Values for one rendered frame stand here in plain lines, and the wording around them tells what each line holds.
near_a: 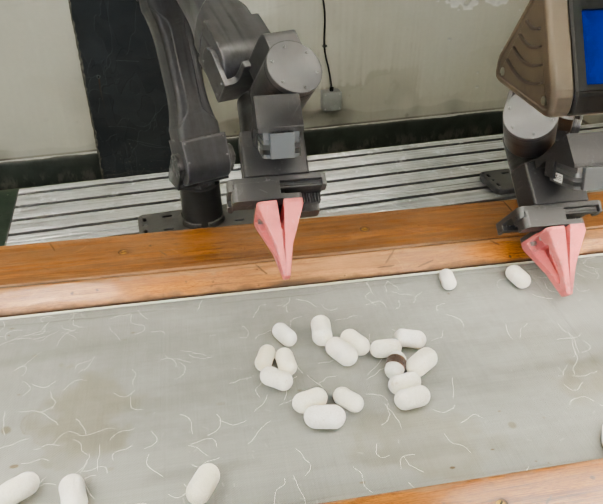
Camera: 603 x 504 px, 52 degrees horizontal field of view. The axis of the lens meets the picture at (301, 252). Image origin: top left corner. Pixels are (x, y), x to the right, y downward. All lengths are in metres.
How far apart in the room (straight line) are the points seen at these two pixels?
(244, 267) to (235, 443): 0.24
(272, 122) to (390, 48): 2.19
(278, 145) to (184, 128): 0.34
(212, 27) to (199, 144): 0.23
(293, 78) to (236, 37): 0.12
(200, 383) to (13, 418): 0.17
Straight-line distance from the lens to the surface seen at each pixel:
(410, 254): 0.78
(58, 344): 0.71
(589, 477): 0.57
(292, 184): 0.64
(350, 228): 0.80
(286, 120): 0.58
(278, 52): 0.62
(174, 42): 0.90
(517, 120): 0.71
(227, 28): 0.72
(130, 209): 1.07
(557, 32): 0.42
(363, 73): 2.74
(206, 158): 0.90
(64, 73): 2.57
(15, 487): 0.57
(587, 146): 0.71
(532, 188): 0.74
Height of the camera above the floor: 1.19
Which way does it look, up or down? 34 degrees down
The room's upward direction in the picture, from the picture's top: straight up
